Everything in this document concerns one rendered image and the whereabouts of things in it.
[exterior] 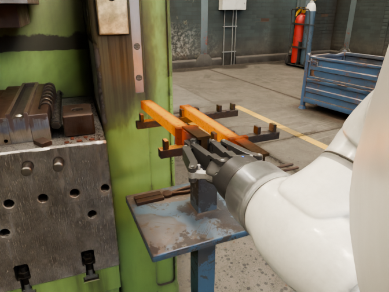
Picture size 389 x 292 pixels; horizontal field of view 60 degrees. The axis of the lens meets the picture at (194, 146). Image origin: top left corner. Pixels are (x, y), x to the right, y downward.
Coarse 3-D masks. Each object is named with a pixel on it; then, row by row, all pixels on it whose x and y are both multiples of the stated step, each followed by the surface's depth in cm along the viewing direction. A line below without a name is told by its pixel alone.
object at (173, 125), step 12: (144, 108) 93; (156, 108) 86; (156, 120) 82; (168, 120) 75; (180, 120) 74; (180, 132) 66; (192, 132) 62; (204, 132) 62; (180, 144) 67; (204, 144) 60
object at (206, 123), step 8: (192, 112) 93; (200, 112) 93; (192, 120) 92; (200, 120) 87; (208, 120) 86; (208, 128) 83; (216, 128) 81; (224, 128) 81; (224, 136) 76; (232, 136) 76; (240, 136) 74; (240, 144) 70; (248, 144) 70; (256, 152) 66; (264, 152) 66; (264, 160) 66
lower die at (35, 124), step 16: (0, 96) 114; (16, 96) 106; (32, 96) 106; (0, 112) 94; (32, 112) 93; (48, 112) 96; (0, 128) 90; (16, 128) 91; (32, 128) 92; (48, 128) 94; (0, 144) 91
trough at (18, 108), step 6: (30, 84) 125; (24, 90) 120; (30, 90) 120; (24, 96) 112; (18, 102) 104; (24, 102) 105; (12, 108) 94; (18, 108) 99; (24, 108) 99; (12, 114) 92
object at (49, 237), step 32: (96, 128) 104; (0, 160) 87; (32, 160) 90; (64, 160) 93; (96, 160) 96; (32, 192) 93; (64, 192) 96; (96, 192) 99; (0, 224) 93; (32, 224) 96; (64, 224) 100; (96, 224) 103; (0, 256) 96; (32, 256) 100; (64, 256) 103; (96, 256) 107; (0, 288) 100
